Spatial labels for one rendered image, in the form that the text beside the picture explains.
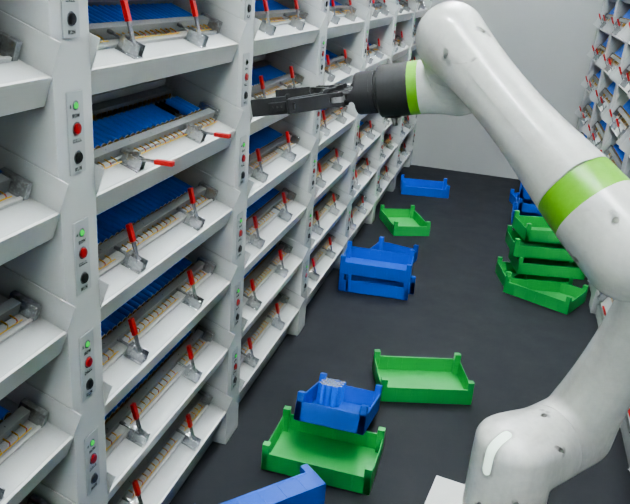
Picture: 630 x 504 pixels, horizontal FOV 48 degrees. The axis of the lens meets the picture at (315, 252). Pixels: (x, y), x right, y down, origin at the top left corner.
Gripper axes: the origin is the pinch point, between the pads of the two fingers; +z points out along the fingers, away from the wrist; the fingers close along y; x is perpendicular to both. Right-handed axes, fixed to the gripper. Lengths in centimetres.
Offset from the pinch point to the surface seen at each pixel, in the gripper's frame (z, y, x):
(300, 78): 24, 98, -4
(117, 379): 30, -23, -46
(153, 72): 18.0, -8.8, 8.2
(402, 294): 8, 149, -101
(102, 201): 21.6, -27.4, -10.3
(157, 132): 24.3, -0.3, -3.6
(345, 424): 5, 36, -92
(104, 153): 24.1, -20.0, -3.7
